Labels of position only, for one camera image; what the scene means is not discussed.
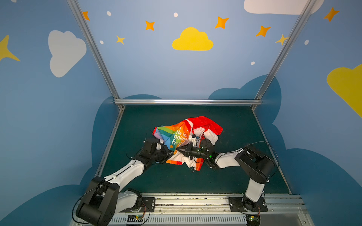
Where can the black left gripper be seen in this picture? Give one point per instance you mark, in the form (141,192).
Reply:
(163,152)

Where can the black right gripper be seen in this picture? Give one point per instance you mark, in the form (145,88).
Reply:
(190,151)

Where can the rainbow striped kids jacket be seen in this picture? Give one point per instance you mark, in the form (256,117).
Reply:
(189,131)

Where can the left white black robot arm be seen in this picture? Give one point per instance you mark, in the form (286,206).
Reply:
(104,197)

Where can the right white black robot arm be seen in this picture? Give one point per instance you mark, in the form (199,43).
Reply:
(258,166)

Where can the small green circuit board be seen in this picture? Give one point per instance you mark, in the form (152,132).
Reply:
(134,219)

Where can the black round connector green led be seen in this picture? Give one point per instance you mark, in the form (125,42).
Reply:
(253,220)

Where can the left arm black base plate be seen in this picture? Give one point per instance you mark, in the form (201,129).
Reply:
(147,204)

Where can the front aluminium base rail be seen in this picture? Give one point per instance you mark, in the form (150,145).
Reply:
(186,209)

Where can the left side aluminium table rail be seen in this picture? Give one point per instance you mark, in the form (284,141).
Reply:
(109,144)

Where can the aluminium table rail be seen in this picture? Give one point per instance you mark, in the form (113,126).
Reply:
(273,153)
(109,144)

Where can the back horizontal aluminium rail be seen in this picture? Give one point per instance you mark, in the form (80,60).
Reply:
(185,102)

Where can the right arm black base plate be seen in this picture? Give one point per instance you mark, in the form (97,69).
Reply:
(243,204)

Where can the right side aluminium table rail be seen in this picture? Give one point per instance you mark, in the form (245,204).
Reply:
(273,153)

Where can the left aluminium frame post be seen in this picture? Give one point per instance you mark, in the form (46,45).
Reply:
(78,14)

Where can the aluminium frame post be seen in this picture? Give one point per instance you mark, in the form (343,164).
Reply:
(78,14)
(287,46)

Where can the right aluminium frame post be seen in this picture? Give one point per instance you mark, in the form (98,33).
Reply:
(287,46)

